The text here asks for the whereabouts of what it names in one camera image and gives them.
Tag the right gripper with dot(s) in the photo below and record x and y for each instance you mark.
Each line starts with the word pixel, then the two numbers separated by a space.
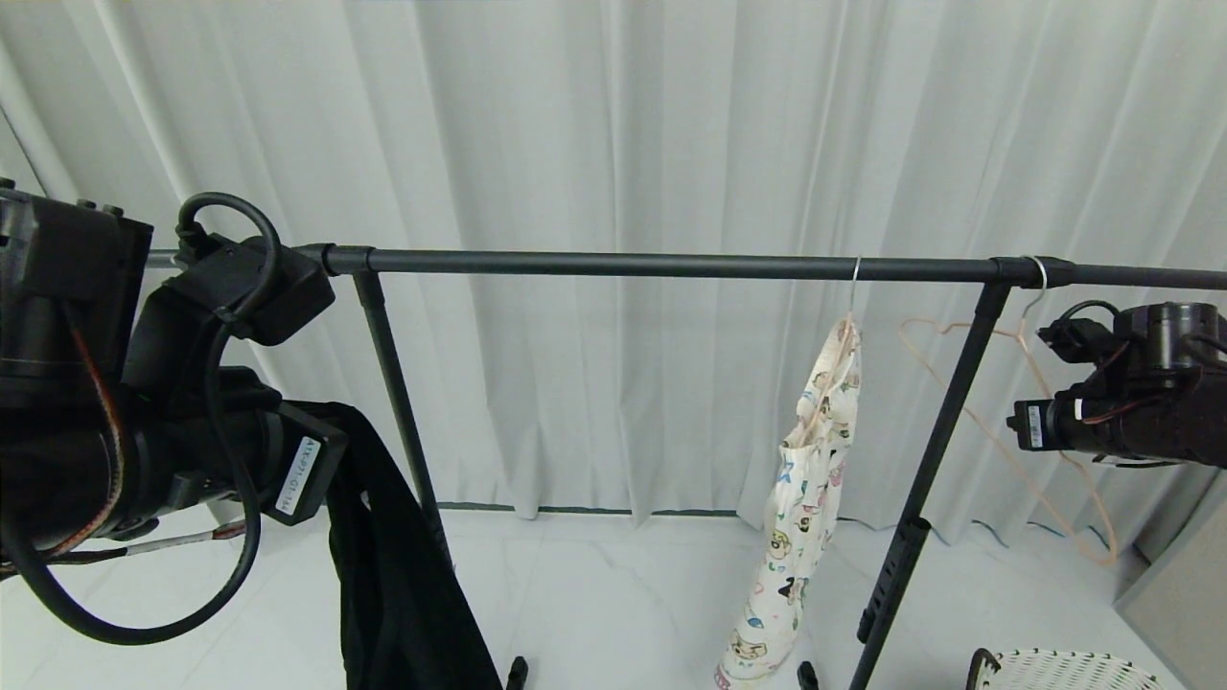
pixel 1064 426

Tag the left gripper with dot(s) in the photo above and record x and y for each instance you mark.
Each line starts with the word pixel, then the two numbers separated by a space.
pixel 297 470

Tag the pink clothes hanger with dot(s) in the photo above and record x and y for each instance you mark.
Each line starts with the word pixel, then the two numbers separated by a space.
pixel 854 287
pixel 949 327

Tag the black garment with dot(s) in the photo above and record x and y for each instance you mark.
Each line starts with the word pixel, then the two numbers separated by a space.
pixel 403 594

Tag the cream printed garment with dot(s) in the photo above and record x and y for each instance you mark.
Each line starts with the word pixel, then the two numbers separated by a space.
pixel 815 479

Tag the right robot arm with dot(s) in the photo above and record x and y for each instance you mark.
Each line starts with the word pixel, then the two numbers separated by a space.
pixel 1179 335

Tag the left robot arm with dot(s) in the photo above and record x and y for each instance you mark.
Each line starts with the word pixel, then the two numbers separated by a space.
pixel 57 287

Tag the white laundry basket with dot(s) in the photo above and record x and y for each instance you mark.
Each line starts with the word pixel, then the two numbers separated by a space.
pixel 1064 671

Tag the black clothes rack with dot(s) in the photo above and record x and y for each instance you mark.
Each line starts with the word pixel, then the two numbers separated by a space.
pixel 623 264

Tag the white curtain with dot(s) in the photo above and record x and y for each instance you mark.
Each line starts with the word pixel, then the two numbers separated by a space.
pixel 623 115

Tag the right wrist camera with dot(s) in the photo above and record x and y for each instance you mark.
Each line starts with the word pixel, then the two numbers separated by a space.
pixel 1078 340

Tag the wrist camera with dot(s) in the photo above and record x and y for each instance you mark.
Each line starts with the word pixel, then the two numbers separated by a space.
pixel 278 287
pixel 1078 340

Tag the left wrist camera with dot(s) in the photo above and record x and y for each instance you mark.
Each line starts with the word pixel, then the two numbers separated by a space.
pixel 278 287

